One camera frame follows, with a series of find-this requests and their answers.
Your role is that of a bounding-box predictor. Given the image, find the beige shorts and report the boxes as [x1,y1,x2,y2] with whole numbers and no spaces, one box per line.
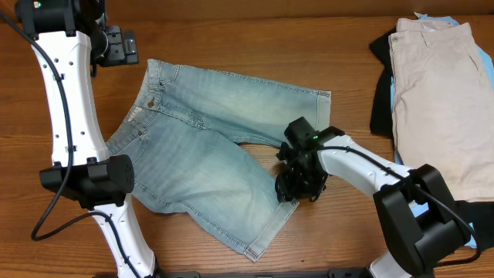
[389,19,493,202]

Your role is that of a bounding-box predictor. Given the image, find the black garment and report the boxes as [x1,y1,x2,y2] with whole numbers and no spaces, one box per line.
[370,29,493,250]

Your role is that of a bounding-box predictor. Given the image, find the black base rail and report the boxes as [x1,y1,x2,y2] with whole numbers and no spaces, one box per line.
[152,267,372,278]

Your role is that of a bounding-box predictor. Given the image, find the light blue shirt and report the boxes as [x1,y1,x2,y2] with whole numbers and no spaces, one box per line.
[390,12,493,249]

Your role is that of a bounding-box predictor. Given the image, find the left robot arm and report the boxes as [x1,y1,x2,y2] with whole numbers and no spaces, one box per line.
[14,0,161,277]

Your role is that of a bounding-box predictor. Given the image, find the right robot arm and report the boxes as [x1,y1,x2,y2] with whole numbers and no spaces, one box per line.
[275,117,475,277]

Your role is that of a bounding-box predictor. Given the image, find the light blue denim shorts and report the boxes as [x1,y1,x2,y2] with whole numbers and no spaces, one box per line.
[107,59,331,261]

